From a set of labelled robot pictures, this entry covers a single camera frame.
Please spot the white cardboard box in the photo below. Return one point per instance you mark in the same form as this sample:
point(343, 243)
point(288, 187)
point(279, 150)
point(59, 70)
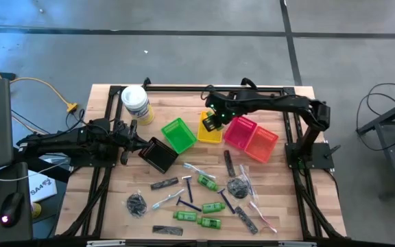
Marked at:
point(41, 188)

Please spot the small green shampoo bottle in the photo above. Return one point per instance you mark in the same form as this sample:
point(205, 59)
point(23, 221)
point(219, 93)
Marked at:
point(213, 123)
point(185, 215)
point(213, 207)
point(207, 182)
point(209, 223)

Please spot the black aluminium rig frame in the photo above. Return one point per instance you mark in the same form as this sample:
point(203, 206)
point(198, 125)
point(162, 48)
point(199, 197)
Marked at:
point(183, 88)

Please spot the black comb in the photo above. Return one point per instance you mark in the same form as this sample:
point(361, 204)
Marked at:
point(164, 183)
point(167, 230)
point(229, 163)
point(246, 220)

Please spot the yellow Lysol wipes canister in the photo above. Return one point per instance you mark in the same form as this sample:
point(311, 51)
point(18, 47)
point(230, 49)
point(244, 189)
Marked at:
point(135, 99)

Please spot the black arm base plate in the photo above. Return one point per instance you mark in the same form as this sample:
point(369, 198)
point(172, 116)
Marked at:
point(87, 162)
point(321, 156)

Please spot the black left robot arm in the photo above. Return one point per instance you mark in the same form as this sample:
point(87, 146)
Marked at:
point(63, 142)

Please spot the black computer mouse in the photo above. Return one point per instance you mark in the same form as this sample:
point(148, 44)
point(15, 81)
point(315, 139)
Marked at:
point(11, 207)

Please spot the green plastic basket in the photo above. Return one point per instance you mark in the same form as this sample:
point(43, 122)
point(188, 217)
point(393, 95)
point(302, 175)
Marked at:
point(178, 135)

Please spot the red plastic basket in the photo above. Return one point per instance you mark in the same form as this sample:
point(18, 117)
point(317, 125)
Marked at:
point(240, 133)

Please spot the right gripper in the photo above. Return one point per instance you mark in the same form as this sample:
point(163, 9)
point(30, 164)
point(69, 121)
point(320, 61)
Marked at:
point(225, 111)

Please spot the orange plastic basket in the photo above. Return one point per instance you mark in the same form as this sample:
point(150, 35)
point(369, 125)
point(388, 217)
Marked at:
point(262, 144)

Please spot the yellow plastic basket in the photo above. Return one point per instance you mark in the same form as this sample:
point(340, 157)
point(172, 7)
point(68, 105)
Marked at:
point(208, 137)

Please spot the black metal table stand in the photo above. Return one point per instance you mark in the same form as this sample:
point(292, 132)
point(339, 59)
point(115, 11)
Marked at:
point(382, 118)

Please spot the blue white toothbrush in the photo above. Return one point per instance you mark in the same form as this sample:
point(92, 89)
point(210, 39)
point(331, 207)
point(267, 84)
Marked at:
point(246, 178)
point(197, 169)
point(167, 199)

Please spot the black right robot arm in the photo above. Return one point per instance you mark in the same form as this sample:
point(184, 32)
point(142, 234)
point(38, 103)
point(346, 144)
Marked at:
point(279, 101)

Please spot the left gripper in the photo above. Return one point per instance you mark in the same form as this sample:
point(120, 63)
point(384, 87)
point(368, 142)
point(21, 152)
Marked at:
point(127, 139)

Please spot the black plastic basket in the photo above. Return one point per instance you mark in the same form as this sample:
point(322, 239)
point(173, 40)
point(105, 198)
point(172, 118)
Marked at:
point(158, 156)

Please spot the silver metal bracket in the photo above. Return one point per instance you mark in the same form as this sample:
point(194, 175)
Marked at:
point(105, 243)
point(297, 244)

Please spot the wrapped red white toothbrush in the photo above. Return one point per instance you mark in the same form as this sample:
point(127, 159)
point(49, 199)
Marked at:
point(262, 216)

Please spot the small yellow object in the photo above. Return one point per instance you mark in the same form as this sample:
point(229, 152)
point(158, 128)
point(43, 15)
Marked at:
point(36, 210)

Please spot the black side desk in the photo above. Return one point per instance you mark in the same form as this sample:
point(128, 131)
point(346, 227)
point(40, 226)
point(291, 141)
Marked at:
point(9, 185)

